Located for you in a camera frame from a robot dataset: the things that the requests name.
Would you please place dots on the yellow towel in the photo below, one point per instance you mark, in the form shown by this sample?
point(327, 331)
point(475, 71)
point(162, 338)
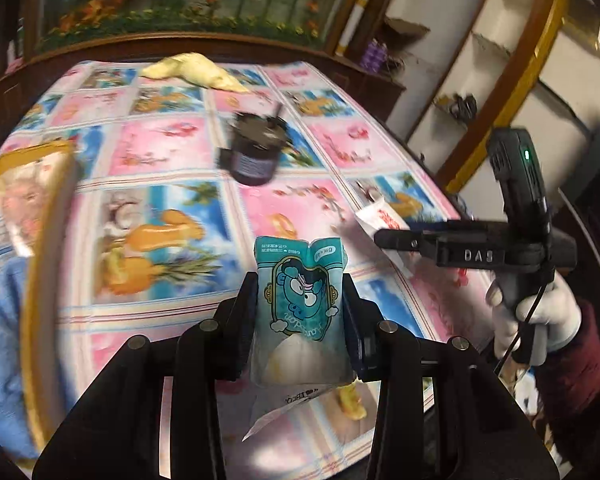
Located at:
point(195, 70)

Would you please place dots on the pink fluffy cloth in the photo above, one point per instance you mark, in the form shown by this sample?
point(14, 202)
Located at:
point(25, 205)

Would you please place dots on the white yellow rolled scroll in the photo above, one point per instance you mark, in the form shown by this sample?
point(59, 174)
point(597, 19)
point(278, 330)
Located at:
point(360, 5)

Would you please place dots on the purple bottle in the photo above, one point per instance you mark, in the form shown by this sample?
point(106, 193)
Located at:
point(367, 55)
point(379, 55)

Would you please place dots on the blue towel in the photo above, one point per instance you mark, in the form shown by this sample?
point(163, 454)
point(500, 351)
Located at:
point(0, 335)

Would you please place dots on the dark metal tool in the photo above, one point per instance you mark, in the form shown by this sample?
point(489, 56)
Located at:
point(462, 109)

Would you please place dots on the person's right hand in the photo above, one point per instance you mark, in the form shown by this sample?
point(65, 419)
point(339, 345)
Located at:
point(565, 310)

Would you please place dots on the white packet red print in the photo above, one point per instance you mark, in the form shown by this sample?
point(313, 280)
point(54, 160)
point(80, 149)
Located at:
point(385, 220)

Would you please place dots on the black jar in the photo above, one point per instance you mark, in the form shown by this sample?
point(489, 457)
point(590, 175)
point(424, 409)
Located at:
point(255, 150)

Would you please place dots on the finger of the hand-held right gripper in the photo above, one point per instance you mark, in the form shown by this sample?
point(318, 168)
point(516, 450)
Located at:
point(405, 241)

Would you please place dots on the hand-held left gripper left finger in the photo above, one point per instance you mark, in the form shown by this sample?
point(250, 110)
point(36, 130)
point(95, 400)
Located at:
point(242, 335)

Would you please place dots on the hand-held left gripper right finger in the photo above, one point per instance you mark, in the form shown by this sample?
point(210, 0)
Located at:
point(358, 351)

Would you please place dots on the teal cartoon packet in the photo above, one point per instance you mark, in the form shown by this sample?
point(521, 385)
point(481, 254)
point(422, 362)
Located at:
point(300, 305)

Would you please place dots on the person's right forearm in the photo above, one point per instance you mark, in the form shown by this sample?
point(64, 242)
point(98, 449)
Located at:
point(580, 390)

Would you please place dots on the white wall shelf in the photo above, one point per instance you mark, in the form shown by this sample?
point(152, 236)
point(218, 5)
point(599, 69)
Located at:
point(505, 35)

